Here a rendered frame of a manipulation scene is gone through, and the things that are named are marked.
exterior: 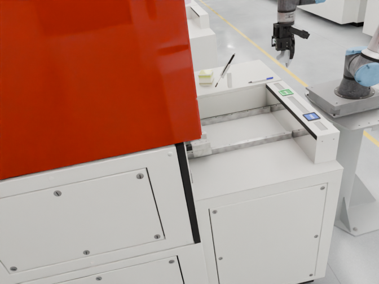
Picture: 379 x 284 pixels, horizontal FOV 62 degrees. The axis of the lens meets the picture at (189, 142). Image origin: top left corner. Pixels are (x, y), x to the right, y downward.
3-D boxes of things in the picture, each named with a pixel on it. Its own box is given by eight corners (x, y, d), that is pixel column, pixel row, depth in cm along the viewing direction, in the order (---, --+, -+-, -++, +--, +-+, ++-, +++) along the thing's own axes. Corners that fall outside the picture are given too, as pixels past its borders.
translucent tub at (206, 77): (198, 86, 177) (197, 74, 174) (202, 80, 183) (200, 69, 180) (212, 85, 175) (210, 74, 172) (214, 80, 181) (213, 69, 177)
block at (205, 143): (193, 151, 141) (192, 145, 139) (192, 147, 144) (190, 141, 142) (211, 147, 141) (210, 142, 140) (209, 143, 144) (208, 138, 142)
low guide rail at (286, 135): (186, 160, 146) (186, 154, 144) (186, 157, 148) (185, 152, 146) (291, 138, 149) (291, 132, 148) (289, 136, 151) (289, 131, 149)
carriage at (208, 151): (194, 157, 142) (193, 152, 140) (182, 119, 172) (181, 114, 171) (211, 154, 142) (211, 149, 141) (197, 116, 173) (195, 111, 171)
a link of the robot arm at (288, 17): (290, 7, 140) (299, 11, 133) (290, 18, 142) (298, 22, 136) (274, 10, 139) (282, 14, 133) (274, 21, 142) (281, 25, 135)
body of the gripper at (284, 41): (270, 48, 148) (271, 21, 142) (289, 44, 149) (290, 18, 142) (277, 53, 142) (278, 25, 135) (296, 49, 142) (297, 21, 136)
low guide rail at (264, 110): (179, 131, 169) (177, 125, 167) (178, 128, 170) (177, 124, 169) (269, 112, 172) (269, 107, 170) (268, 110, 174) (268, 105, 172)
